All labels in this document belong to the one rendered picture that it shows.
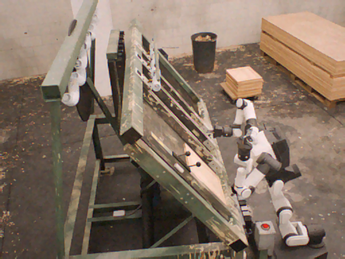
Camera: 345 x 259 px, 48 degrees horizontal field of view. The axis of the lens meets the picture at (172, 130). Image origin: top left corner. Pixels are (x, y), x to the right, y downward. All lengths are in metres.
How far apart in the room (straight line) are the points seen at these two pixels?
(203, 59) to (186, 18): 1.20
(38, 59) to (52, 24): 0.75
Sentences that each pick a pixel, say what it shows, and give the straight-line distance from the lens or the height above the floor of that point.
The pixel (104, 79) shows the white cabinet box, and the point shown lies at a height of 0.32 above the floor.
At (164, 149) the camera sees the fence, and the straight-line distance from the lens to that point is 2.63.
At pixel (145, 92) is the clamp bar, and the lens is 3.01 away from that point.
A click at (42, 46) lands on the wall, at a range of 8.07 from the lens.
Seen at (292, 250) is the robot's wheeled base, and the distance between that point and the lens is 3.89.
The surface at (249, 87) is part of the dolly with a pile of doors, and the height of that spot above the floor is 0.27.
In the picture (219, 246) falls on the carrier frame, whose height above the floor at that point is 0.79.
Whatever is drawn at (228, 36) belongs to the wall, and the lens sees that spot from 8.74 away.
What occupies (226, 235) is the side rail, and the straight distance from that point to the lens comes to 2.87.
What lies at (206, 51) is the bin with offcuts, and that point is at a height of 0.43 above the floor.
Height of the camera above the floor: 3.05
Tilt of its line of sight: 32 degrees down
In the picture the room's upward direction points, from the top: 4 degrees counter-clockwise
